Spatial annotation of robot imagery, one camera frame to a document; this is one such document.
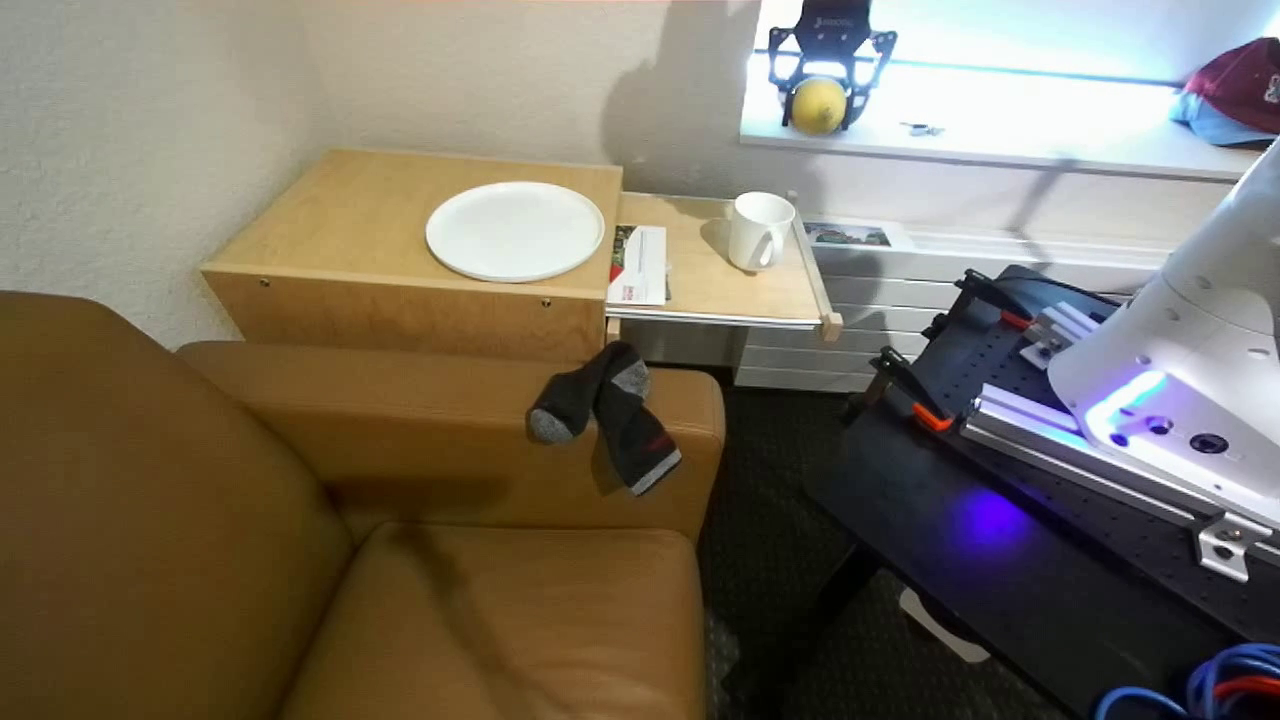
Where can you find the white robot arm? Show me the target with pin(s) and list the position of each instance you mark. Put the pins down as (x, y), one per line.
(1179, 385)

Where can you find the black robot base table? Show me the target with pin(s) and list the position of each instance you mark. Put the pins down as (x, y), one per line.
(1074, 590)

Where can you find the yellow lemon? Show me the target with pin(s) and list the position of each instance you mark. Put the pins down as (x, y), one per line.
(818, 106)

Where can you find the white radiator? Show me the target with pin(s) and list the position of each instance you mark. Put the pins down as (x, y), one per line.
(888, 284)

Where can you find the red and blue cap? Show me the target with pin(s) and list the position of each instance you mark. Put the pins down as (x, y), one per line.
(1233, 98)

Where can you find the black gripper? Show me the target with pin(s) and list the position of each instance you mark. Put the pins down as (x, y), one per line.
(828, 29)

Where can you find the paper leaflet in drawer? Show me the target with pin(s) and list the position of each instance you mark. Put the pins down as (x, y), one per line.
(639, 272)

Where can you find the small keys on sill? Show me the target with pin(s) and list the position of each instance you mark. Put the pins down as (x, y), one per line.
(922, 129)

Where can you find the white cup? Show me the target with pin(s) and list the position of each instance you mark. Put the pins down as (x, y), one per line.
(752, 231)

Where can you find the wooden drawer cabinet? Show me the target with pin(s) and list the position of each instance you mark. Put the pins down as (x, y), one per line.
(340, 256)

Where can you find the white round plate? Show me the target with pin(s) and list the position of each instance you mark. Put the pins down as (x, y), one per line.
(515, 231)

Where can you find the brown leather armchair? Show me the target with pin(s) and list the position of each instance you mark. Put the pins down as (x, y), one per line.
(320, 535)

